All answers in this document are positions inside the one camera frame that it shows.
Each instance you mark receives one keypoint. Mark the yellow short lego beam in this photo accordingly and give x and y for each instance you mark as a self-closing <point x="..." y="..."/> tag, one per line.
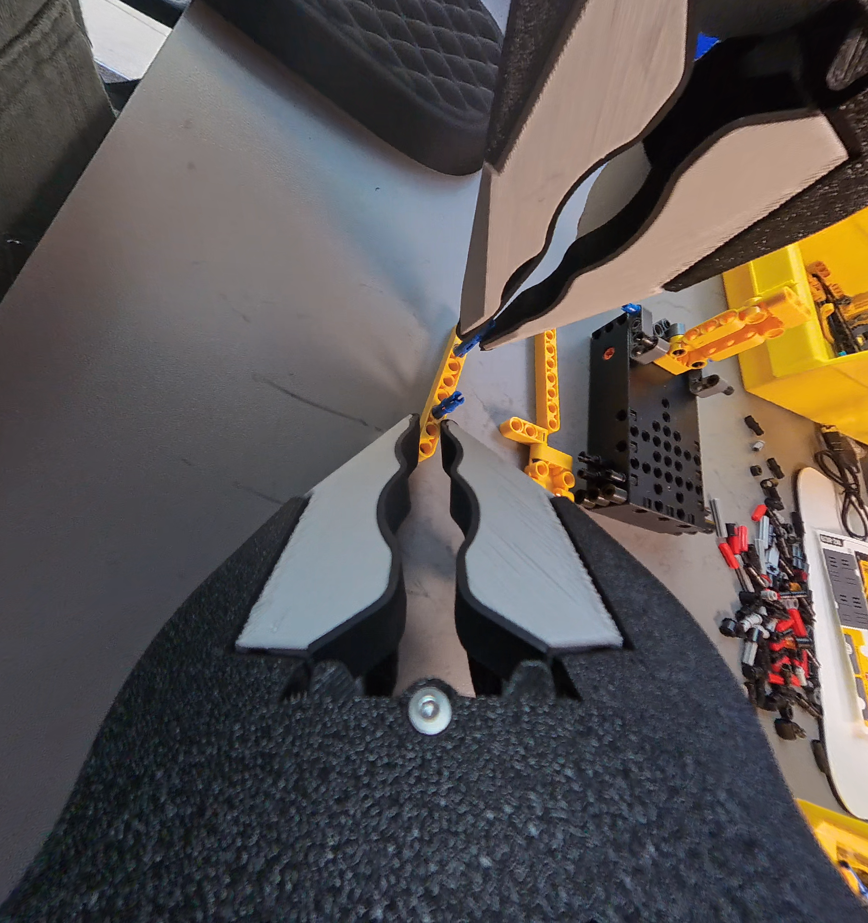
<point x="524" y="430"/>

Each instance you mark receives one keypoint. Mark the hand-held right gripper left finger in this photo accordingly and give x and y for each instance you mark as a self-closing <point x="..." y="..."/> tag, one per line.
<point x="326" y="570"/>

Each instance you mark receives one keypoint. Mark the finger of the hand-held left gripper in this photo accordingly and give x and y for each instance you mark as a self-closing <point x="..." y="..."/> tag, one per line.
<point x="729" y="195"/>
<point x="585" y="108"/>

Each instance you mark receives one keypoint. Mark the black lego tread piece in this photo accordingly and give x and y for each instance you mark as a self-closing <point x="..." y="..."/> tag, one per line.
<point x="848" y="324"/>

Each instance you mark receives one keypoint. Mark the yellow lego panel brick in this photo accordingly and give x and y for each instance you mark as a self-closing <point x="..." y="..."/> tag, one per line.
<point x="549" y="458"/>

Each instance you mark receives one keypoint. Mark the person's green sweatshirt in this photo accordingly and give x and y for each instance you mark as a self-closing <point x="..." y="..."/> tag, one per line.
<point x="30" y="144"/>

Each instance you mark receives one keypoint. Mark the black lego base assembly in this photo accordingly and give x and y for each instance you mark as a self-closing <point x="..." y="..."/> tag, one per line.
<point x="611" y="432"/>

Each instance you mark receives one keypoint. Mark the pile of lego pins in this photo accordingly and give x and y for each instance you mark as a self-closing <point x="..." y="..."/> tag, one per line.
<point x="773" y="634"/>

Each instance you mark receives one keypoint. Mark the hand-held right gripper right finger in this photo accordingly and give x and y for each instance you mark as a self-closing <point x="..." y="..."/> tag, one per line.
<point x="535" y="570"/>

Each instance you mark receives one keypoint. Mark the blue lego pin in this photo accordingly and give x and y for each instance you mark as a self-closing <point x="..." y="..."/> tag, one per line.
<point x="448" y="405"/>
<point x="468" y="342"/>

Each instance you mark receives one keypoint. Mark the yellow long lego beam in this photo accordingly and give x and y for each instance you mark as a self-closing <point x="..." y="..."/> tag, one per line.
<point x="441" y="378"/>
<point x="540" y="375"/>

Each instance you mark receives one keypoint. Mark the black quilted chair seat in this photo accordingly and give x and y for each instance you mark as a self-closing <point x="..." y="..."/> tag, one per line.
<point x="369" y="72"/>

